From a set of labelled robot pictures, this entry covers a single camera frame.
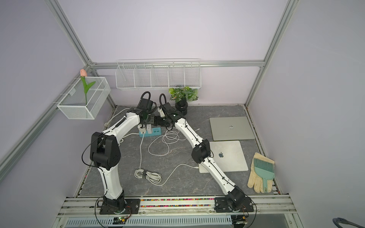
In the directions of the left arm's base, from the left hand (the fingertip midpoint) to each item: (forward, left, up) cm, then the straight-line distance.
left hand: (149, 119), depth 95 cm
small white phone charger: (-4, +1, -5) cm, 6 cm away
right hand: (0, -3, -4) cm, 5 cm away
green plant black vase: (+9, -23, +12) cm, 27 cm away
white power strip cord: (+11, +38, -15) cm, 42 cm away
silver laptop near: (-25, -50, -12) cm, 58 cm away
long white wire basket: (+27, -7, +17) cm, 33 cm away
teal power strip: (-3, -2, -11) cm, 11 cm away
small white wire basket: (-1, +38, +18) cm, 42 cm away
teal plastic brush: (-35, -70, -11) cm, 79 cm away
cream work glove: (-41, -63, -11) cm, 76 cm away
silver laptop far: (-3, -57, -12) cm, 59 cm away
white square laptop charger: (-2, +7, -9) cm, 11 cm away
